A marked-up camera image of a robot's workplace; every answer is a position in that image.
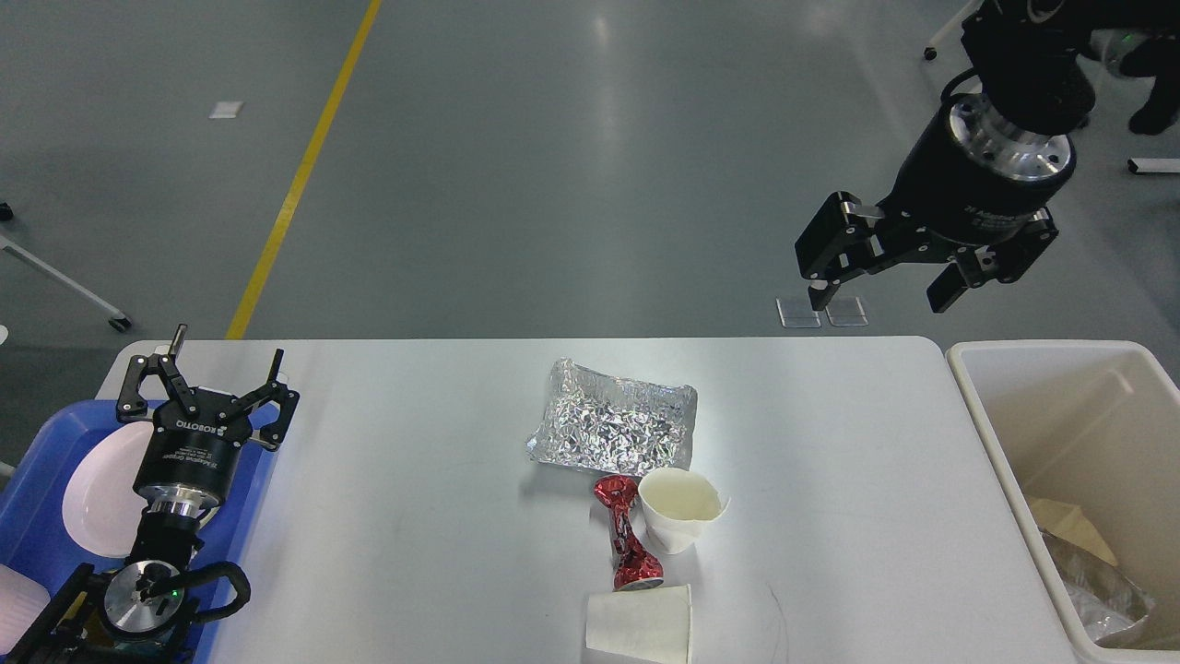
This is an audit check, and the pink plate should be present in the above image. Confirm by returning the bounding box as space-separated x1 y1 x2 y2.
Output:
63 421 222 559

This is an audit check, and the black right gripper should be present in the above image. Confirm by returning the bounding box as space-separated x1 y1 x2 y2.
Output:
794 93 1079 314

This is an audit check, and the foil with tissue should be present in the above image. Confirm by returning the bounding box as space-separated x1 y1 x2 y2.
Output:
1040 530 1156 647

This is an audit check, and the white office chair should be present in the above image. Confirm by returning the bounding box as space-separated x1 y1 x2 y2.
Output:
922 1 979 63

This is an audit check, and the white paper cup lying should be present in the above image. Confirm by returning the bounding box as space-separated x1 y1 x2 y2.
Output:
584 585 694 663

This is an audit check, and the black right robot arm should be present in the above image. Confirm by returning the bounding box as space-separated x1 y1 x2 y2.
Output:
794 1 1176 314

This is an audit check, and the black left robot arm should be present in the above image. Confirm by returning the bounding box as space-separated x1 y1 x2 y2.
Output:
6 326 300 663

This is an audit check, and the white bar on floor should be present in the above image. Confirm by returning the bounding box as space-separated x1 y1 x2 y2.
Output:
1127 157 1180 175

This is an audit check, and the crumpled white paper cup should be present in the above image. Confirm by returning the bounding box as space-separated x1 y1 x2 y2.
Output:
638 468 729 554

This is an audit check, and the red foil wrapper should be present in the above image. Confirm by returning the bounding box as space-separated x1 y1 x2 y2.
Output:
594 474 666 592

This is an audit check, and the crumpled aluminium foil sheet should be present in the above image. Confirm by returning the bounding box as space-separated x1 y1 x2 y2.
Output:
525 359 699 478

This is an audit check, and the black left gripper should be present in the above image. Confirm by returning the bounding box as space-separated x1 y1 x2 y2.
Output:
114 324 301 509

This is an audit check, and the beige plastic bin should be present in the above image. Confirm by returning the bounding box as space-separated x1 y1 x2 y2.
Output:
948 340 1179 663

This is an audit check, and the white chair base left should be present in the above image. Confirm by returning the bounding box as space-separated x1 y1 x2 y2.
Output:
1 196 136 335

